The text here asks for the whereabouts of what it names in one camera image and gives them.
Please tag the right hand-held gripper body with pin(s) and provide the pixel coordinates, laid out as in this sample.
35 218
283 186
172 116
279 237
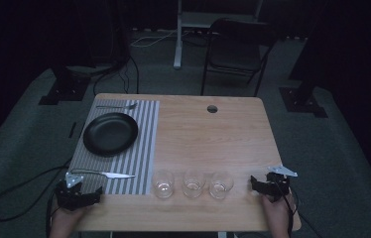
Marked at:
277 183

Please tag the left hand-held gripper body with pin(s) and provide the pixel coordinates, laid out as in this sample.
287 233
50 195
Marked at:
71 195

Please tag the person's left hand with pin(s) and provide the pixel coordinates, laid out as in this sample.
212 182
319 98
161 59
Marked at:
66 216

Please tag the person's right hand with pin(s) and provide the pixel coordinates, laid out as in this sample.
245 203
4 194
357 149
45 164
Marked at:
276 211

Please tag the silver knife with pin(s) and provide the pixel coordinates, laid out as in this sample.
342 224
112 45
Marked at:
114 175

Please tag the clear drinking glass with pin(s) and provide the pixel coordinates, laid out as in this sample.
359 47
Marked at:
163 185
193 184
220 185

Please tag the grey striped placemat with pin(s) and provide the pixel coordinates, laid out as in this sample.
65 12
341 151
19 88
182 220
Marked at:
140 155

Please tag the black plate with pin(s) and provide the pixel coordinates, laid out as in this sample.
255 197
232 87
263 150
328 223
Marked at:
110 134

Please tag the small black bar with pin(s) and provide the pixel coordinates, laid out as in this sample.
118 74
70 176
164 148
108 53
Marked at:
72 129

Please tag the black stand base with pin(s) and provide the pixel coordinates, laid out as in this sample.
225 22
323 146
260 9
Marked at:
64 89
302 100

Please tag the silver fork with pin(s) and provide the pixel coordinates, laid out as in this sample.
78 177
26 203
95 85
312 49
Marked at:
117 106

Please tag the black folding chair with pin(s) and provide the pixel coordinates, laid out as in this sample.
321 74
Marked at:
236 49

